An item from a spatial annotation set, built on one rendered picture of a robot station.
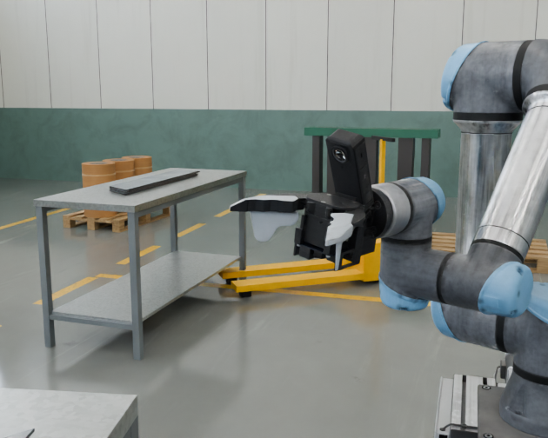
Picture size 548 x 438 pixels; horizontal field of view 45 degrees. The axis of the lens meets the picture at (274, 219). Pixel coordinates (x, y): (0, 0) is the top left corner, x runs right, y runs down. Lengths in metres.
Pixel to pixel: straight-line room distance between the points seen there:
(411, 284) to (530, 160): 0.25
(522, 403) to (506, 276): 0.37
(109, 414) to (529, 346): 0.72
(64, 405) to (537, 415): 0.81
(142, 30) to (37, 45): 2.05
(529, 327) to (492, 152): 0.30
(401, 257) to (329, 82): 9.69
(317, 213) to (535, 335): 0.50
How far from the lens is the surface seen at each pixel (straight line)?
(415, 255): 0.99
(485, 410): 1.30
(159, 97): 11.58
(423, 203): 0.97
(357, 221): 0.78
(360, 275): 5.58
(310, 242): 0.85
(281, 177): 10.91
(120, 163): 8.26
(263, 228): 0.85
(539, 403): 1.23
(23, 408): 1.30
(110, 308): 4.44
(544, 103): 1.10
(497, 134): 1.19
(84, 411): 1.26
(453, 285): 0.95
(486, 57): 1.18
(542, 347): 1.20
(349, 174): 0.85
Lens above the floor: 1.60
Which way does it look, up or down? 11 degrees down
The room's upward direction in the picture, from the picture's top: straight up
